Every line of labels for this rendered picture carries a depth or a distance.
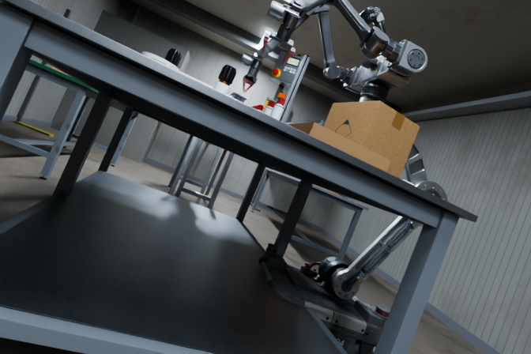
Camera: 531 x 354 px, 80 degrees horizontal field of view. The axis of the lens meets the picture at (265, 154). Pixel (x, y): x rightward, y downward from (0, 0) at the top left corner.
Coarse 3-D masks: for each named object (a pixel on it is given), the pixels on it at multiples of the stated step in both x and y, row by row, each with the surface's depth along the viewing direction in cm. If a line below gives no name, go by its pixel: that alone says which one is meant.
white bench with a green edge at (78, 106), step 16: (32, 64) 233; (64, 80) 242; (80, 96) 243; (96, 96) 271; (80, 112) 406; (64, 128) 241; (128, 128) 416; (16, 144) 237; (32, 144) 266; (48, 144) 292; (64, 144) 323; (96, 144) 411; (48, 160) 240; (112, 160) 414
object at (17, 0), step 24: (0, 0) 60; (24, 0) 59; (48, 24) 65; (72, 24) 62; (120, 48) 64; (168, 72) 67; (216, 96) 70; (264, 120) 74; (312, 144) 78; (360, 168) 83; (408, 192) 91
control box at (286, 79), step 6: (282, 54) 207; (282, 60) 206; (300, 60) 203; (276, 66) 207; (282, 66) 206; (294, 66) 203; (282, 72) 205; (276, 78) 206; (282, 78) 204; (288, 78) 203; (294, 78) 202; (282, 84) 210; (288, 84) 205
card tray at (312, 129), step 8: (296, 128) 90; (304, 128) 85; (312, 128) 81; (320, 128) 81; (312, 136) 81; (320, 136) 82; (328, 136) 82; (336, 136) 83; (336, 144) 83; (344, 144) 84; (352, 144) 84; (352, 152) 85; (360, 152) 85; (368, 152) 86; (368, 160) 86; (376, 160) 87; (384, 160) 88; (384, 168) 88
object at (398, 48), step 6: (390, 42) 145; (396, 42) 146; (402, 42) 147; (390, 48) 144; (396, 48) 144; (402, 48) 144; (384, 54) 146; (390, 54) 145; (396, 54) 144; (402, 54) 144; (390, 60) 148; (396, 60) 144; (390, 66) 149
